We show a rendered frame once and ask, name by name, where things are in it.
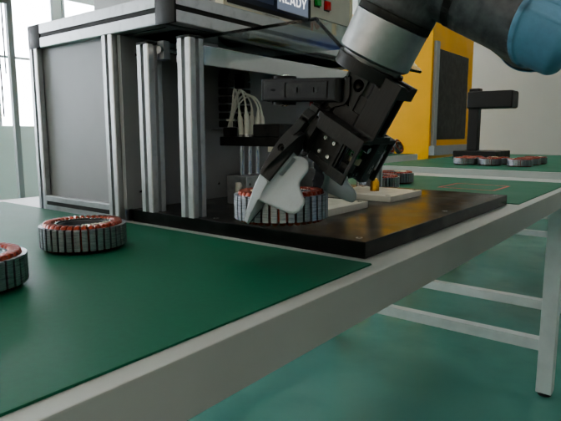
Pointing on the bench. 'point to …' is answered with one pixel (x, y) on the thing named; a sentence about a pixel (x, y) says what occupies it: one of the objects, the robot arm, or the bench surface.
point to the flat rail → (265, 64)
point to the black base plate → (341, 222)
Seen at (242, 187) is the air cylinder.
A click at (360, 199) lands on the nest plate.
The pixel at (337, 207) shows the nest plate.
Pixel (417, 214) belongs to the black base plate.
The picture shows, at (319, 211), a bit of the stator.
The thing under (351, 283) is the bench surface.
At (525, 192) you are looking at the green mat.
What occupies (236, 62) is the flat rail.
